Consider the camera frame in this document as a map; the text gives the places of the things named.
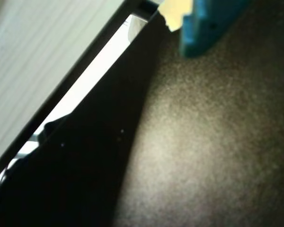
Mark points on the black frame bar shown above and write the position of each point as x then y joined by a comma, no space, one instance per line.
61,85

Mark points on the white ribbed panel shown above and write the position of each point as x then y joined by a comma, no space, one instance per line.
38,47

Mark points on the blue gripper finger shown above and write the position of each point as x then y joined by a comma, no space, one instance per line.
201,30

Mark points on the pale yellow object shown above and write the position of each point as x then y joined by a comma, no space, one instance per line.
175,14

